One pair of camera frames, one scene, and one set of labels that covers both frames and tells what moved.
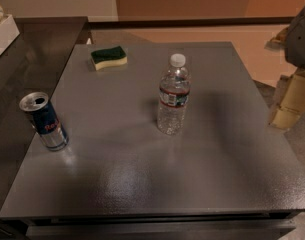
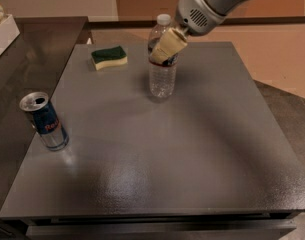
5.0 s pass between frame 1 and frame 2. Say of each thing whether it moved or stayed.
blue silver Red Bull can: stayed
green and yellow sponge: stayed
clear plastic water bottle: moved
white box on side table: stayed
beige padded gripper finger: moved
